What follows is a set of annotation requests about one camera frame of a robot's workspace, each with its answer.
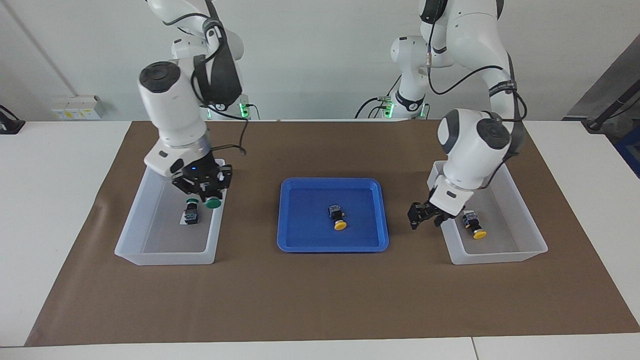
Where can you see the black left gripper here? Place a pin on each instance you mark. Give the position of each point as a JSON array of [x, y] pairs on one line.
[[432, 212]]

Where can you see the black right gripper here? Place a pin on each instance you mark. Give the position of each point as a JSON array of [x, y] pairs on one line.
[[197, 175]]

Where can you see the green push button switch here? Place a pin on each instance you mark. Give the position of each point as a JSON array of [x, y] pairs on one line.
[[213, 202], [190, 214]]

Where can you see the yellow push button switch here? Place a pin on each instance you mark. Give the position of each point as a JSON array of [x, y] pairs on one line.
[[472, 222], [337, 215]]

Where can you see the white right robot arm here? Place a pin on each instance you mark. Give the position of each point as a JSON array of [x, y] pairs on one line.
[[175, 115]]

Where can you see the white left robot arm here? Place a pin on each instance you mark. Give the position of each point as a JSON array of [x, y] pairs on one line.
[[470, 150]]

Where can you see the translucent white plastic box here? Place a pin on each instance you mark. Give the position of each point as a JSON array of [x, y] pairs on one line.
[[510, 225], [150, 230]]

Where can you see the blue plastic tray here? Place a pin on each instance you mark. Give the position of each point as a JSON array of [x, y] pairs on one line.
[[310, 230]]

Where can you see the brown paper table mat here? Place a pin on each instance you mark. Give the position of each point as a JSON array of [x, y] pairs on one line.
[[320, 300]]

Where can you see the black clamp on table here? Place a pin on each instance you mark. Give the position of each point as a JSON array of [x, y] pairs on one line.
[[9, 125]]

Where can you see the blue crate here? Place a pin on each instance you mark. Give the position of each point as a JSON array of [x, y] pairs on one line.
[[631, 152]]

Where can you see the black pole stand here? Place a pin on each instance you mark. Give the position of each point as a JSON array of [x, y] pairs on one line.
[[612, 107]]

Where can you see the white wall socket strip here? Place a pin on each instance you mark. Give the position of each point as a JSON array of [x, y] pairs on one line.
[[75, 107]]

